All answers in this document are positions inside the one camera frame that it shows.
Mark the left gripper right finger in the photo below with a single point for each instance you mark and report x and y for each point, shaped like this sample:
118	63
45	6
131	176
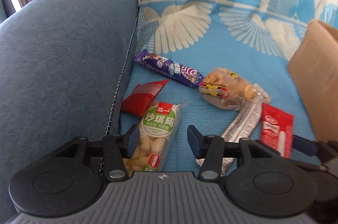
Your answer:
212	149

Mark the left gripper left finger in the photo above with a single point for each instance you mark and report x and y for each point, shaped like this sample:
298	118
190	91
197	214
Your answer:
111	150

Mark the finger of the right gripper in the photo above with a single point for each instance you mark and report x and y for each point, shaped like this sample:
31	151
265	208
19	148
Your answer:
321	150

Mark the silver foil snack packet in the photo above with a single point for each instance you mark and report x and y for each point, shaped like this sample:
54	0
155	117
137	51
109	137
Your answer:
244	123

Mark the green label sachima pack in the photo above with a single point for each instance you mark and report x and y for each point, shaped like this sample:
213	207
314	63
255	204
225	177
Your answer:
157	130

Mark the red spicy strip packet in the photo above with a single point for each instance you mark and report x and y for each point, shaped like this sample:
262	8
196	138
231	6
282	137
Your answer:
277	129

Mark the small red sachet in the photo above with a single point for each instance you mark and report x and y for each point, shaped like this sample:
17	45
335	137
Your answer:
141	98

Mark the clear cracker bag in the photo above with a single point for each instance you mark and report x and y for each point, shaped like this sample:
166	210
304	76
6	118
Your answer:
227	90

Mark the purple candy bar wrapper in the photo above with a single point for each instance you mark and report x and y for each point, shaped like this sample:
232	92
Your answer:
181	73

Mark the brown cardboard box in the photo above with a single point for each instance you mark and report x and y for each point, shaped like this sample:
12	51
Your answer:
313	69

